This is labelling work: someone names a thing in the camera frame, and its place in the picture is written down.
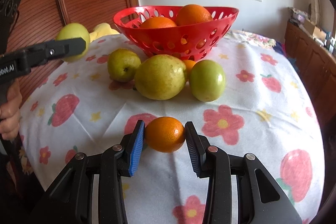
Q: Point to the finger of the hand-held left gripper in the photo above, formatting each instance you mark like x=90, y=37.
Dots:
x=60, y=49

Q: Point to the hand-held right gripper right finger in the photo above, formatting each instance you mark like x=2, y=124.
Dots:
x=194, y=153

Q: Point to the medium orange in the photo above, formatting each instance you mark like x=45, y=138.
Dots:
x=158, y=22

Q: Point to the floral bed blanket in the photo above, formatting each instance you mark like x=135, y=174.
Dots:
x=254, y=39

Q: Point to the glossy green round apple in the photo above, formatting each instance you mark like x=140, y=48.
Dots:
x=207, y=79

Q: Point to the red perforated plastic basket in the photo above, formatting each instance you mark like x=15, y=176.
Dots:
x=162, y=40

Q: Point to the person's left hand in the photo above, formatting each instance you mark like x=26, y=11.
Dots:
x=10, y=111

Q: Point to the brown wooden low cabinet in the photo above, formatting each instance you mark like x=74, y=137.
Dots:
x=309, y=61

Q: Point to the small yellow-green pear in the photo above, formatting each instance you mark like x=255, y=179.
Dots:
x=123, y=65

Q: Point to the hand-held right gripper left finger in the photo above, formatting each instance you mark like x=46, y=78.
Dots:
x=136, y=150

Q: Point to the yellow plush toy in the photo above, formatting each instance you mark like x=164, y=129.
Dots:
x=103, y=31

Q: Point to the white floral strawberry cloth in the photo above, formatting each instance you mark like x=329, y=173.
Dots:
x=249, y=108

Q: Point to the open cardboard box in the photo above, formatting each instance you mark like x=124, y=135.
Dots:
x=313, y=28

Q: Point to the large yellow-green pear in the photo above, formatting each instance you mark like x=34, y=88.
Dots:
x=160, y=77

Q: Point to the large orange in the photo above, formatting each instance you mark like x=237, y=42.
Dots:
x=194, y=15

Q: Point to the pale green round apple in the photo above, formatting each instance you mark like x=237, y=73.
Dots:
x=73, y=32

